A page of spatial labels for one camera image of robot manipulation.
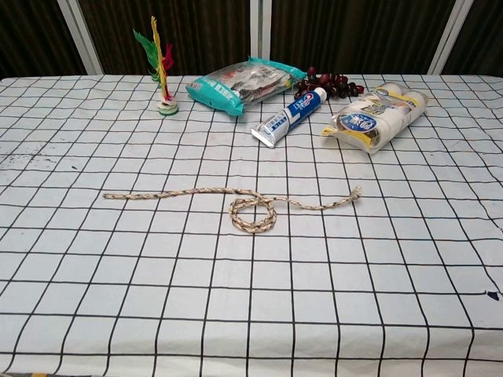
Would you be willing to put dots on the dark ribbed partition panel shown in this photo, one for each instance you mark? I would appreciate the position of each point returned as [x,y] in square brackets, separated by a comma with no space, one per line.
[353,31]
[196,31]
[31,35]
[483,39]

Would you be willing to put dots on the teal snack bag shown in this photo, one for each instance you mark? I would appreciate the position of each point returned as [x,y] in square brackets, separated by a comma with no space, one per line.
[220,92]

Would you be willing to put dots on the colourful feather shuttlecock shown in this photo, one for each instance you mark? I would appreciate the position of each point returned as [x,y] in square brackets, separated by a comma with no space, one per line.
[168,108]

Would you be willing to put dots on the white black checkered tablecloth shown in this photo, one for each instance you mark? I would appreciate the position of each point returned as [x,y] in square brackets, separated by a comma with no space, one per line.
[251,294]

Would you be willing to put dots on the dark red grape bunch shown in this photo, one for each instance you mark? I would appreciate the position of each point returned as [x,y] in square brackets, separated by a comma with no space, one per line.
[338,84]

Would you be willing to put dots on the blue white toothpaste tube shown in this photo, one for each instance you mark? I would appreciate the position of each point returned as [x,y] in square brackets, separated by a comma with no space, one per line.
[291,112]

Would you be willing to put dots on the white partition frame post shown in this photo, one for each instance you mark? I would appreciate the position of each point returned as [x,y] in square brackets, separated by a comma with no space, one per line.
[444,47]
[260,27]
[84,47]

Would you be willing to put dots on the wrapped toilet paper pack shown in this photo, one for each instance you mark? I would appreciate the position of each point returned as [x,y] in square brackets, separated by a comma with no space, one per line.
[377,121]

